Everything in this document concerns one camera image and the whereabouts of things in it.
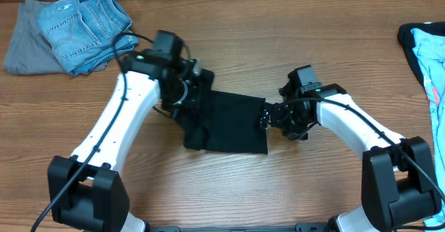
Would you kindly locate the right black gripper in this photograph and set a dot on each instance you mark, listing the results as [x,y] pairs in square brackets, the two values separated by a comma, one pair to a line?
[268,116]

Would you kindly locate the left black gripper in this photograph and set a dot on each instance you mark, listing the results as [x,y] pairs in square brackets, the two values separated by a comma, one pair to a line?
[193,102]

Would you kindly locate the black polo shirt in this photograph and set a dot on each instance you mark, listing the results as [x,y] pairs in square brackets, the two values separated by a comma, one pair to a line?
[224,122]

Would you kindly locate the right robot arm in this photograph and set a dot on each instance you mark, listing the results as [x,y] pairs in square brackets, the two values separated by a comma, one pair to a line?
[399,185]

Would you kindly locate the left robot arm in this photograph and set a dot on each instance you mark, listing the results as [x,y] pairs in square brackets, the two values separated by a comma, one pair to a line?
[86,189]

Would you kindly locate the folded blue denim jeans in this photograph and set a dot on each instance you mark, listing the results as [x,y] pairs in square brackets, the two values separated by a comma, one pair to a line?
[81,33]

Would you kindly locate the folded grey garment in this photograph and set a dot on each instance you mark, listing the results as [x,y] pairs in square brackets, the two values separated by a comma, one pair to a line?
[29,52]

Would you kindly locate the black garment under blue shirt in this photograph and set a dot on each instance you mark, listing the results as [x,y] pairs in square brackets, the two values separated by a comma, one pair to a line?
[406,39]

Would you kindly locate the light blue t-shirt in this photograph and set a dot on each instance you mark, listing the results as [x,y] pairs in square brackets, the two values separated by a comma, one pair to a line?
[429,52]

